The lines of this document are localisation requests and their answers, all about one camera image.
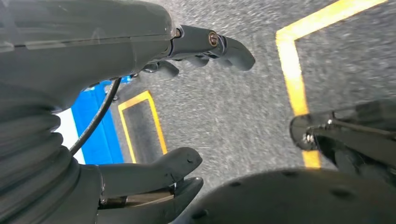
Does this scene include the blue wheeled shelf cart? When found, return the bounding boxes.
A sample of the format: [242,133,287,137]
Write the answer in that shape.
[70,75,134,165]

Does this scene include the yellow floor tape square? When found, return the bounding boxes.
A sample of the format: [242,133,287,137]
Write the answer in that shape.
[117,90,169,164]
[275,0,389,169]

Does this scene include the ribbed grey left arm sleeve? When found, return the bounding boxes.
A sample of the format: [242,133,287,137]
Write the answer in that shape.
[0,83,82,224]

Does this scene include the black robot foot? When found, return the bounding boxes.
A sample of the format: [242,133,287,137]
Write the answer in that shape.
[289,98,396,188]

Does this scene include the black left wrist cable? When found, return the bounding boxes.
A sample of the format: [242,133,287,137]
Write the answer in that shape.
[69,77,122,156]

